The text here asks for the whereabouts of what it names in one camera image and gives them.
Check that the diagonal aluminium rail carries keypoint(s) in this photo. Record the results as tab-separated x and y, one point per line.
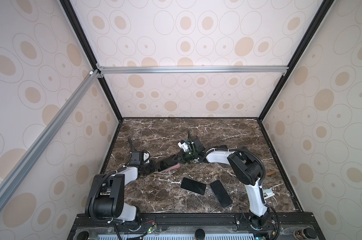
29	159

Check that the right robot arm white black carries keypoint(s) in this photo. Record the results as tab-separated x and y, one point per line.
247	167

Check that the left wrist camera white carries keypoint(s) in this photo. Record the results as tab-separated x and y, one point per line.
139	157

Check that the black round knob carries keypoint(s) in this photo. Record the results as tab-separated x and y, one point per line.
199	234

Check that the white stapler tool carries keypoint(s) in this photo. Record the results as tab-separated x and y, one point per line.
268	193

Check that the middle black phone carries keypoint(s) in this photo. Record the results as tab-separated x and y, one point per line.
193	186

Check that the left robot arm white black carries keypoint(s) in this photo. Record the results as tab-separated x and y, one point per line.
106	201

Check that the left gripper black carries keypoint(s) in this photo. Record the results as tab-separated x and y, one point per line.
153	169

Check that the horizontal aluminium rail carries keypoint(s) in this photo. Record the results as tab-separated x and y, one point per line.
194	70

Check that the black base frame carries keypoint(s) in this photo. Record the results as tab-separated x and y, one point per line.
223	226

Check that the pink phone case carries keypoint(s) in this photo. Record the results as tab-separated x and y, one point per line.
166	168

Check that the black button right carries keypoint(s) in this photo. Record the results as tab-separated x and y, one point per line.
308	233

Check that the blue phone black screen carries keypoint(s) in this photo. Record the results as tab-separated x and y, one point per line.
168	161

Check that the black phone case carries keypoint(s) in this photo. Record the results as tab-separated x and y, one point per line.
219	148

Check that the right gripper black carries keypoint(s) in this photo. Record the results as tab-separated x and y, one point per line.
182	159

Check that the right black phone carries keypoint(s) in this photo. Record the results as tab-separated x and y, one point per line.
221	194

